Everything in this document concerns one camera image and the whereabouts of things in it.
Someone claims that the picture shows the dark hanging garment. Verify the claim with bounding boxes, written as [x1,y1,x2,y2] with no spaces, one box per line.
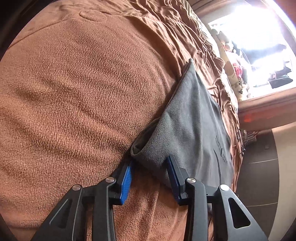
[268,66,293,89]

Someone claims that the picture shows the black cable on bed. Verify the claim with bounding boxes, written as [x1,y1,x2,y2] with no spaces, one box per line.
[234,128,247,160]

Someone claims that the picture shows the white bedside table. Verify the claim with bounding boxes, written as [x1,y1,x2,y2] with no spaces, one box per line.
[240,129,259,146]

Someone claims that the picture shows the right pink curtain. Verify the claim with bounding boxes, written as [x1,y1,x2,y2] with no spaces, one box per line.
[238,87,296,131]

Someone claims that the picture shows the grey t-shirt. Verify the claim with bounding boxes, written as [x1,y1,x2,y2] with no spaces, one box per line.
[130,59,234,187]

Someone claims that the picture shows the plush toys on windowsill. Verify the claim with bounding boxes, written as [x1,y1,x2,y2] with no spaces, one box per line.
[211,29,250,101]

